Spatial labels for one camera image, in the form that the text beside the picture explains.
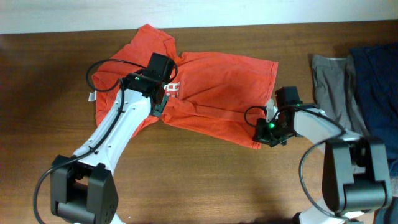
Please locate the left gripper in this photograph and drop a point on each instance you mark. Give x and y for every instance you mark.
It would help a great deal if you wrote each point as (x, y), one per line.
(157, 110)

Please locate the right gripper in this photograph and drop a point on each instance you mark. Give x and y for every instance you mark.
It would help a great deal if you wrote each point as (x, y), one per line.
(261, 135)

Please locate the red printed t-shirt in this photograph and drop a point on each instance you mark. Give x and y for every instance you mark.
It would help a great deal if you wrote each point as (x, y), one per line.
(214, 93)

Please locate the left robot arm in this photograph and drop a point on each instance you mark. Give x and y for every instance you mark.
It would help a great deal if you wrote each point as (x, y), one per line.
(82, 188)

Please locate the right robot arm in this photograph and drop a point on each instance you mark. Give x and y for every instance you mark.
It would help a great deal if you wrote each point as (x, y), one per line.
(355, 177)

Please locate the grey garment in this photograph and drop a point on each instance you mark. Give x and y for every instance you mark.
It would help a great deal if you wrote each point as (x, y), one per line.
(334, 81)

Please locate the navy blue garment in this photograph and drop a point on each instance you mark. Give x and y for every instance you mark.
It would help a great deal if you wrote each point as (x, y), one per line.
(376, 94)

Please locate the blue-grey garment at corner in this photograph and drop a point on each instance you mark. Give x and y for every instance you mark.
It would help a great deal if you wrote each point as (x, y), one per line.
(387, 215)

